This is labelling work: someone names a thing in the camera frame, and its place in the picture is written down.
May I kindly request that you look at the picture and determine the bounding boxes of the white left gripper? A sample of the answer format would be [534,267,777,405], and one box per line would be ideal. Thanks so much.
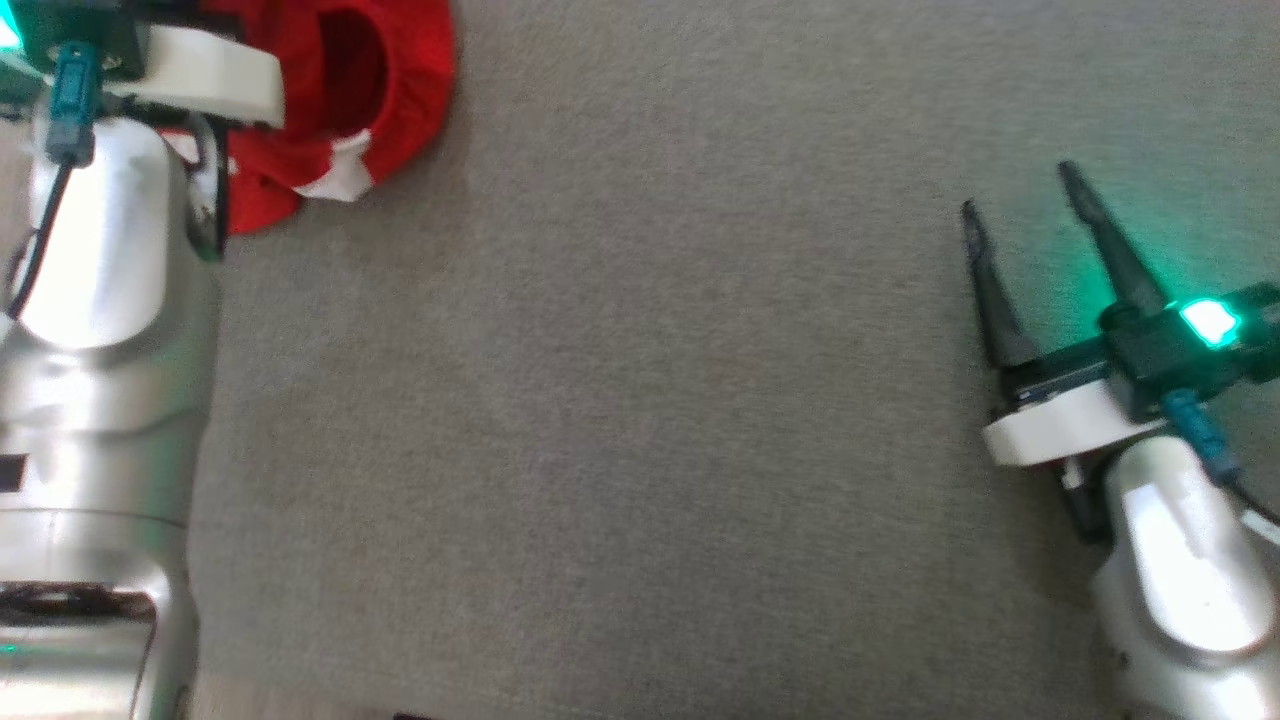
[100,24,287,129]

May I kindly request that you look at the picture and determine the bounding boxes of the grey sofa seat cushion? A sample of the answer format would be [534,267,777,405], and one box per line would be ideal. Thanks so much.
[0,0,1280,720]

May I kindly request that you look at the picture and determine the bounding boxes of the red white basketball jersey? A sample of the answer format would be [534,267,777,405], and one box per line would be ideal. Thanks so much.
[160,0,458,237]

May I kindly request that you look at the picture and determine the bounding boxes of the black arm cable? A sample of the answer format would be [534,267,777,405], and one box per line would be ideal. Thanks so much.
[0,40,103,319]
[1162,388,1280,526]

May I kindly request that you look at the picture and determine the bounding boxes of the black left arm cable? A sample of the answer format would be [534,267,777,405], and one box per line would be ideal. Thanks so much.
[0,40,103,319]

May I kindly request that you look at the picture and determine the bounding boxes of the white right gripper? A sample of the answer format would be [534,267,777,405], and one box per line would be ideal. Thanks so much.
[960,160,1171,469]

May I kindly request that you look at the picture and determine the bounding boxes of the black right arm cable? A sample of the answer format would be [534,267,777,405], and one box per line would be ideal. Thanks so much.
[1162,388,1280,526]

